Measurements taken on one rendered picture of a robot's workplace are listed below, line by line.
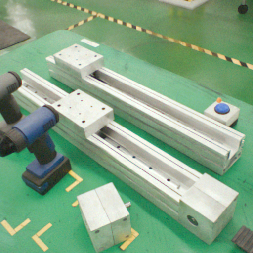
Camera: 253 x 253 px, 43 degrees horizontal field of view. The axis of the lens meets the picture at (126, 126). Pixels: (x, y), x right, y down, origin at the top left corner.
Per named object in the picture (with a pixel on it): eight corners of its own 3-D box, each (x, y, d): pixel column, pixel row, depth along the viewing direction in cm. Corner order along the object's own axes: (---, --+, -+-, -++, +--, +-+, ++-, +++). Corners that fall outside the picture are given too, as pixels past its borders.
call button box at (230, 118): (237, 123, 104) (240, 107, 100) (220, 139, 99) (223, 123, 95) (216, 113, 108) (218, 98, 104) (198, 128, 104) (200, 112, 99)
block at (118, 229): (141, 232, 77) (139, 209, 71) (96, 253, 74) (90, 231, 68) (124, 201, 85) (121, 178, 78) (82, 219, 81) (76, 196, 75)
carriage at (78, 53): (105, 72, 122) (103, 56, 117) (83, 85, 116) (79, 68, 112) (78, 59, 131) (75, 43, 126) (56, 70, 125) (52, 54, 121)
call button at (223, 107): (231, 110, 101) (231, 105, 99) (224, 116, 99) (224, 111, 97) (219, 105, 103) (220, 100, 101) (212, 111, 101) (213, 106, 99)
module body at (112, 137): (201, 196, 84) (204, 175, 78) (177, 222, 79) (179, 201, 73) (31, 86, 129) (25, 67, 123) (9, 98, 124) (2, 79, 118)
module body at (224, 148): (240, 155, 93) (245, 134, 88) (221, 176, 88) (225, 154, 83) (69, 66, 138) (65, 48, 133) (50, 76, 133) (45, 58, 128)
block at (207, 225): (237, 210, 80) (244, 186, 74) (209, 245, 74) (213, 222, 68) (207, 191, 85) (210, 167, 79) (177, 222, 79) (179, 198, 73)
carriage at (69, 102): (115, 126, 98) (112, 108, 94) (87, 146, 93) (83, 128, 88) (81, 105, 107) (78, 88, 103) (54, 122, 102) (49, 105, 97)
